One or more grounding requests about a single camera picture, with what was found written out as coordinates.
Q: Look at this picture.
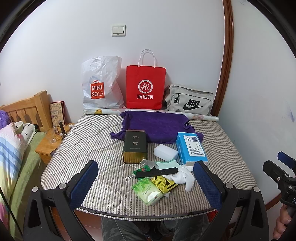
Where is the yellow black mesh pouch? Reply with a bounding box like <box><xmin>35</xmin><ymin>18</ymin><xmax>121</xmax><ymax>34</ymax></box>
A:
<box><xmin>151</xmin><ymin>176</ymin><xmax>177</xmax><ymax>194</ymax></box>

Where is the green pocket tissue pack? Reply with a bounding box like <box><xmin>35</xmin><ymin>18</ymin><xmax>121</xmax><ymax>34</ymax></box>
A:
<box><xmin>132</xmin><ymin>177</ymin><xmax>163</xmax><ymax>206</ymax></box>

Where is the clear glass cup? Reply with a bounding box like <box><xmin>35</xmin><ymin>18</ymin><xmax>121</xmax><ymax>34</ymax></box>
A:
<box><xmin>48</xmin><ymin>133</ymin><xmax>57</xmax><ymax>144</ymax></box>

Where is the grey Nike waist bag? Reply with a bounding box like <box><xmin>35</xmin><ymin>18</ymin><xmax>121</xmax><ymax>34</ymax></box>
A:
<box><xmin>164</xmin><ymin>84</ymin><xmax>214</xmax><ymax>115</ymax></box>

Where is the person's right hand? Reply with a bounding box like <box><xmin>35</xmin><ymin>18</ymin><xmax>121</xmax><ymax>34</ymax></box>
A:
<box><xmin>273</xmin><ymin>204</ymin><xmax>292</xmax><ymax>240</ymax></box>

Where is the clear drawstring mesh pouch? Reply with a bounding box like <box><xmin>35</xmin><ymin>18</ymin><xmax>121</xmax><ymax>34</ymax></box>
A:
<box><xmin>139</xmin><ymin>159</ymin><xmax>159</xmax><ymax>171</ymax></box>

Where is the purple towel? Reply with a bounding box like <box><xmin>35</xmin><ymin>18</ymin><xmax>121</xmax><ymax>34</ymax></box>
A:
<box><xmin>110</xmin><ymin>110</ymin><xmax>204</xmax><ymax>144</ymax></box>

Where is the white sponge block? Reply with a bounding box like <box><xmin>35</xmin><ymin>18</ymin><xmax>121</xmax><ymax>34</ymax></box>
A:
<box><xmin>154</xmin><ymin>144</ymin><xmax>179</xmax><ymax>162</ymax></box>

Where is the green fruit store packet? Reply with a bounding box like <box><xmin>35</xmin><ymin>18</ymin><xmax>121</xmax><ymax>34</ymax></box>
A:
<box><xmin>133</xmin><ymin>165</ymin><xmax>151</xmax><ymax>175</ymax></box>

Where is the wooden bed headboard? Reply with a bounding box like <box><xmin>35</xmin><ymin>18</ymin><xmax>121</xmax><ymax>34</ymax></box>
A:
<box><xmin>1</xmin><ymin>90</ymin><xmax>53</xmax><ymax>132</ymax></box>

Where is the red paper shopping bag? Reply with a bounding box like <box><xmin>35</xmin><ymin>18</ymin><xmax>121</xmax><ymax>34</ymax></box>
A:
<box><xmin>126</xmin><ymin>49</ymin><xmax>166</xmax><ymax>110</ymax></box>

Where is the white and mint sock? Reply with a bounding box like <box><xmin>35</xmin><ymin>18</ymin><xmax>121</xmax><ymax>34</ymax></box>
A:
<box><xmin>156</xmin><ymin>160</ymin><xmax>195</xmax><ymax>192</ymax></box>

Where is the wooden nightstand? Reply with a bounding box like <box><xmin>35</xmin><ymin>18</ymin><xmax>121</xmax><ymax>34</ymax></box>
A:
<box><xmin>35</xmin><ymin>127</ymin><xmax>63</xmax><ymax>165</ymax></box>

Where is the white Miniso plastic bag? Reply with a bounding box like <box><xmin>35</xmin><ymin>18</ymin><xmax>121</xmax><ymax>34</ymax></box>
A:
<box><xmin>81</xmin><ymin>56</ymin><xmax>124</xmax><ymax>110</ymax></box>

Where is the white wall light switch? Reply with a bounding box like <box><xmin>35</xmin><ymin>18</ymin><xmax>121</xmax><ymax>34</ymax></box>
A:
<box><xmin>111</xmin><ymin>25</ymin><xmax>126</xmax><ymax>37</ymax></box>

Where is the dark green tea tin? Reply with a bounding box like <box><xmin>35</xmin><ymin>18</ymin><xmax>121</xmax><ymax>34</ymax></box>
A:
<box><xmin>122</xmin><ymin>130</ymin><xmax>147</xmax><ymax>164</ymax></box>

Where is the rolled printed paper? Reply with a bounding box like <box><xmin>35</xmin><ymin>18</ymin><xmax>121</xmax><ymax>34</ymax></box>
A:
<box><xmin>83</xmin><ymin>108</ymin><xmax>220</xmax><ymax>123</ymax></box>

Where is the brown wooden door frame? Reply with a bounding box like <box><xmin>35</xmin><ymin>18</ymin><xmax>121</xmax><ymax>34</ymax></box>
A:
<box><xmin>211</xmin><ymin>0</ymin><xmax>234</xmax><ymax>116</ymax></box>

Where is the black watch strap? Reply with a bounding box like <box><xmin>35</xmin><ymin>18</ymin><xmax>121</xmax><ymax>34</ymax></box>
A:
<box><xmin>134</xmin><ymin>167</ymin><xmax>179</xmax><ymax>179</ymax></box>

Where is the striped pastel bedding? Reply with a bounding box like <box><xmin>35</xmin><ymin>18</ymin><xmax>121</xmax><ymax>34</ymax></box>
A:
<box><xmin>0</xmin><ymin>123</ymin><xmax>25</xmax><ymax>228</ymax></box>

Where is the blue tissue pack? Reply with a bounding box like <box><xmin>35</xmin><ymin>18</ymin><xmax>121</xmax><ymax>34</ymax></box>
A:
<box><xmin>176</xmin><ymin>132</ymin><xmax>208</xmax><ymax>166</ymax></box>

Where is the striped quilted mattress pad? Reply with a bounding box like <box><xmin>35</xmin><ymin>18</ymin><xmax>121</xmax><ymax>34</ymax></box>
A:
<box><xmin>40</xmin><ymin>112</ymin><xmax>258</xmax><ymax>222</ymax></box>

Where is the purple plush toy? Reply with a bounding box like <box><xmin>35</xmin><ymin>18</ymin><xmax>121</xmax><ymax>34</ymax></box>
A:
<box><xmin>0</xmin><ymin>110</ymin><xmax>11</xmax><ymax>129</ymax></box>

